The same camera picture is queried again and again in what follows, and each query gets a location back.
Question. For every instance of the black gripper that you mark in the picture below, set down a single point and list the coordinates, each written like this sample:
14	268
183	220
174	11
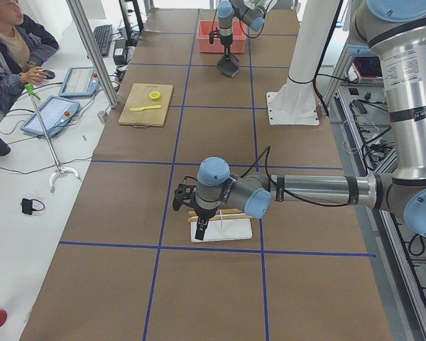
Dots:
226	41
204	214

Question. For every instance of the grey pink cleaning cloth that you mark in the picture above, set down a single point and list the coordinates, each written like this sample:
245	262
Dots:
229	65

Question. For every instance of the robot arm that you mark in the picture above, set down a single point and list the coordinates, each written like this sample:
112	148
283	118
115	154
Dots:
396	32
254	18

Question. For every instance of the white rod holder clip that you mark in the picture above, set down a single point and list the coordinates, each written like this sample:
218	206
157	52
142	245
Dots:
222	222

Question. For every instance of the pink plastic bin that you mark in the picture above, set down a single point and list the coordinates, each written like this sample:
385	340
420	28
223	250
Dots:
206	26

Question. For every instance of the white rectangular tray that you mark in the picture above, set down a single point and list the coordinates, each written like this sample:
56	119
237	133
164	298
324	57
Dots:
232	230

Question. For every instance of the wooden rod near tray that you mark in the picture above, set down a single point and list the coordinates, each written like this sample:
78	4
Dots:
215	218

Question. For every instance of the yellow lemon slice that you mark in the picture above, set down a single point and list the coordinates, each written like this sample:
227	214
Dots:
154	95

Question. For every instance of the yellow plastic knife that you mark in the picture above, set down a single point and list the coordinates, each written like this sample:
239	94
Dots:
140	109

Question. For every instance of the bamboo cutting board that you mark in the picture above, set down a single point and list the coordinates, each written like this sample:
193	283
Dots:
138	97

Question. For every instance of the black power adapter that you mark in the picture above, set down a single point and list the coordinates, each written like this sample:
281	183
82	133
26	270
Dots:
120	52

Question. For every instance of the black keyboard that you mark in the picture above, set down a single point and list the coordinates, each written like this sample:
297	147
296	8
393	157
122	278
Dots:
102	35

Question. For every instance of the blue teach pendant far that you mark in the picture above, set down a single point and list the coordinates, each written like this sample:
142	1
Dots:
80	82

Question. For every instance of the blue teach pendant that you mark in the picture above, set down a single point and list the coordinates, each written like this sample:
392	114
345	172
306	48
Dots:
56	113
80	82

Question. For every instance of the black computer mouse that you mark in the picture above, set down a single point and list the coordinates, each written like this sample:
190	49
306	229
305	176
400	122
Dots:
49	74

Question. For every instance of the blue teach pendant near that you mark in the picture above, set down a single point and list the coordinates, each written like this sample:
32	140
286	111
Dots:
56	113

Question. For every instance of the metal stand with green clip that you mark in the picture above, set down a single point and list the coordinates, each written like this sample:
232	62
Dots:
60	169

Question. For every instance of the seated person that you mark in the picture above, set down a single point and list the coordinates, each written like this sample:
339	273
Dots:
24	46

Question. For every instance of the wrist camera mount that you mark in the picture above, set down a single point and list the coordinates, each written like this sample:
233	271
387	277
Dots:
213	35
184	195

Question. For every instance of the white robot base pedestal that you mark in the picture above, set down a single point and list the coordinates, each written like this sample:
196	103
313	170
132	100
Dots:
295	102

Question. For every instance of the aluminium frame post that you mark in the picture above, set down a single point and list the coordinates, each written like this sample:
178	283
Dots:
90	45

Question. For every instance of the small black strap device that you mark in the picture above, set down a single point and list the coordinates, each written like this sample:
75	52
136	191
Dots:
30	205

